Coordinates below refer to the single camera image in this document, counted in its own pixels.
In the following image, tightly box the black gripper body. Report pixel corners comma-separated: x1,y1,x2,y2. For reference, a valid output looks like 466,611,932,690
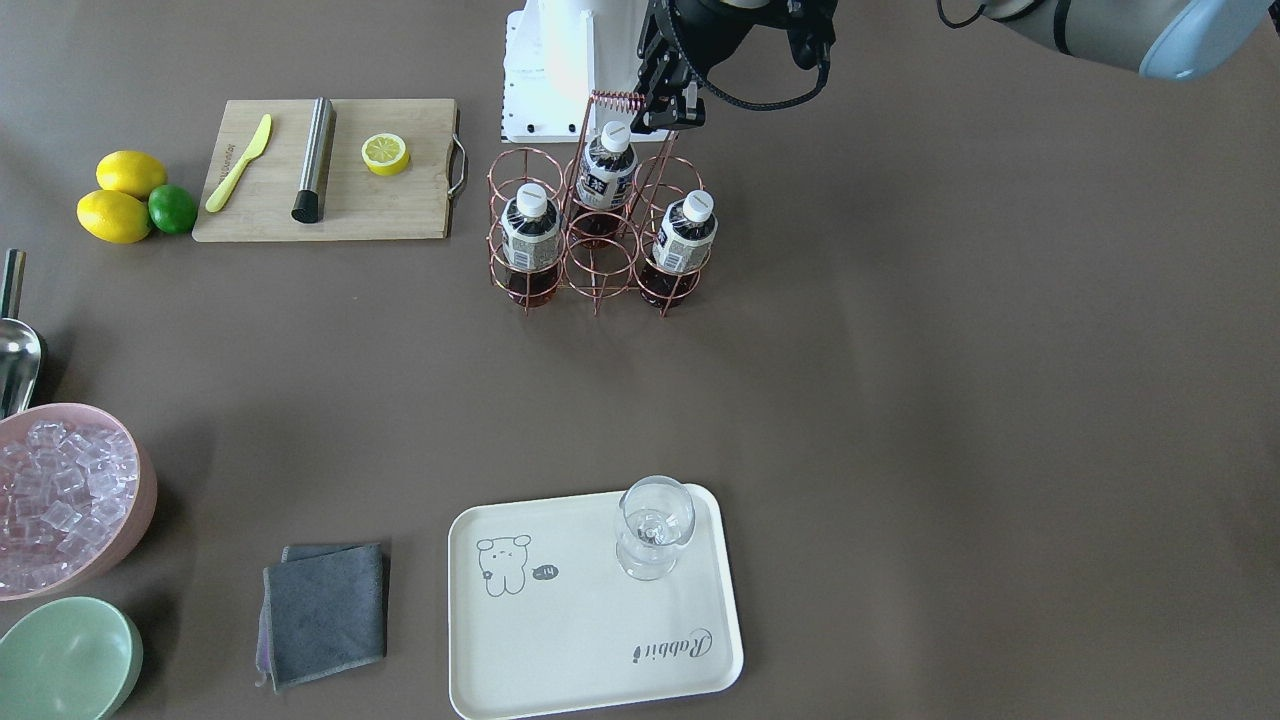
636,1,762,108

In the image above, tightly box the copper wire bottle basket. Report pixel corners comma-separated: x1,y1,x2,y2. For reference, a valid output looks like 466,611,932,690
486,127,707,315

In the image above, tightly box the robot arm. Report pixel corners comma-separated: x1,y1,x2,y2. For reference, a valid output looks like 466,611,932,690
631,1,1277,135

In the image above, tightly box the tea bottle back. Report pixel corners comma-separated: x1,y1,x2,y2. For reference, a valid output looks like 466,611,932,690
571,120,637,249

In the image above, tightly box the tea bottle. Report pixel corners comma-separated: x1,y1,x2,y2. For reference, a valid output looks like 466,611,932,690
571,120,637,249
637,190,718,310
500,182,562,309

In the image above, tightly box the tea bottle front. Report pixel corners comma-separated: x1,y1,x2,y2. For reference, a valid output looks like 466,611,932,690
637,190,718,310

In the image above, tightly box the tea bottle middle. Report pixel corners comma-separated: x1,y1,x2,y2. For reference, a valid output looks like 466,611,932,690
500,182,562,309

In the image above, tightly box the wooden cutting board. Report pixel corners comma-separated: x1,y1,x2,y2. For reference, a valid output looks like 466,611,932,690
192,99,460,243

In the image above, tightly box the half lemon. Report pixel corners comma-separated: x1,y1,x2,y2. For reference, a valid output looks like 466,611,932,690
360,132,411,177

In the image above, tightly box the metal muddler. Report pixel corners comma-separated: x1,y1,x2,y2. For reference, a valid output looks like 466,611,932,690
291,97,337,224

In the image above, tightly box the wine glass on tray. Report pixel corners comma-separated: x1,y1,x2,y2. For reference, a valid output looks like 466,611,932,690
614,475,696,582

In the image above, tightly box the yellow plastic knife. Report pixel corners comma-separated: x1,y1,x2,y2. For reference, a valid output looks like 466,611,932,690
204,113,273,214

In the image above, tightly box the green lime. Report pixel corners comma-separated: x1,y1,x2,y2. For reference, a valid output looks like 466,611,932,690
147,184,198,234

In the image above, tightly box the cream rabbit tray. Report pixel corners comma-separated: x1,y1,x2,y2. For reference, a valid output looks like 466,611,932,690
448,484,745,719

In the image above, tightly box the yellow lemon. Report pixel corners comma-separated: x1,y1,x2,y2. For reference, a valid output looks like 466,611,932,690
95,150,168,201
76,190,152,243

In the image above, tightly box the grey folded cloth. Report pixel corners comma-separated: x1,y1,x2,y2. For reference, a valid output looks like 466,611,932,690
255,543,387,694

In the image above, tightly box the metal scoop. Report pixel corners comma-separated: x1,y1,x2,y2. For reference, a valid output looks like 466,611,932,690
1,249,45,419

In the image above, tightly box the pink bowl with ice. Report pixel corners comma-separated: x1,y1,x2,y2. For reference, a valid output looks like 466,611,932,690
1,404,157,602

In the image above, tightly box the green bowl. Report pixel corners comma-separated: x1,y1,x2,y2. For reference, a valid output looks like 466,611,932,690
1,596,145,719

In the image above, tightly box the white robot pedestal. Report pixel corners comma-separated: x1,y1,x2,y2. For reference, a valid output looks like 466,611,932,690
500,1,646,143

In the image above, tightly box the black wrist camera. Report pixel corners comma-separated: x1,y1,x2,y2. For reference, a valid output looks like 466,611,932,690
765,1,838,70

